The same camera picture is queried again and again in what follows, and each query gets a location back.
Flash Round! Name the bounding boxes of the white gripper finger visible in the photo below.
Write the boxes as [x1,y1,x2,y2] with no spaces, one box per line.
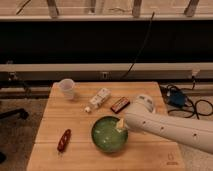
[116,118,125,129]

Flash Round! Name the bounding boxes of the green ceramic bowl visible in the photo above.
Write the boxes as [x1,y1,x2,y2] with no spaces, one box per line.
[91,116,128,153]

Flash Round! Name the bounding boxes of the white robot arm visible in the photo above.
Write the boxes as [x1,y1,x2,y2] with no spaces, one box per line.
[116,94,213,154]

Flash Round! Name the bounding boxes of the brown chocolate bar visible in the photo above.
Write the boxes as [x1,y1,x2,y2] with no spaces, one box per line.
[111,97,130,114]

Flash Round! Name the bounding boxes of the red pocket knife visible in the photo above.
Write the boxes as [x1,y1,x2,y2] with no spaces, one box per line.
[57,129,71,153]

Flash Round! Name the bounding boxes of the blue power adapter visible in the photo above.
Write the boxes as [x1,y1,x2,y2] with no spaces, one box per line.
[168,91,186,107]

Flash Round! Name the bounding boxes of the clear plastic measuring cup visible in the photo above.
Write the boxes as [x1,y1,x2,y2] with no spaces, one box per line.
[58,79,75,100]

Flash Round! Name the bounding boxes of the black chair base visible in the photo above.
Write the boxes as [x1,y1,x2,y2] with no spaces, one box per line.
[0,108,29,164]

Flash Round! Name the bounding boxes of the black hanging cable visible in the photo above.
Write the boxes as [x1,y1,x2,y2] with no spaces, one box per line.
[118,11,156,82]

